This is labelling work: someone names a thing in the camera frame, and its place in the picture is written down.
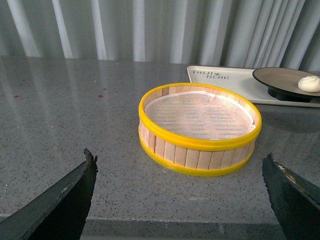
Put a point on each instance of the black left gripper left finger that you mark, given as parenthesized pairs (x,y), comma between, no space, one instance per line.
(60,212)

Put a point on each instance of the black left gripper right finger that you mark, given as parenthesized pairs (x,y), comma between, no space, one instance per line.
(294,200)

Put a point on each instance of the tan plate black rim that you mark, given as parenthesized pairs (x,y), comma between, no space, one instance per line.
(282,84)

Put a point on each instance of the white steamed bun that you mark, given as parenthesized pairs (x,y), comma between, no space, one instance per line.
(310,84)

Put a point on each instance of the cream rectangular bear tray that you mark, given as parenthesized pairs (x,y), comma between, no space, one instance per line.
(240,81)

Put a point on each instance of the yellow rimmed bamboo steamer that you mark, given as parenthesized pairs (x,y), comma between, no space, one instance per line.
(195,157)

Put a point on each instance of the white steamer liner cloth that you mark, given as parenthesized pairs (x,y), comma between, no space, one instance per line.
(201,115)

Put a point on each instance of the grey pleated curtain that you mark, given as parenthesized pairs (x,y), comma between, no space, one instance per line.
(231,33)

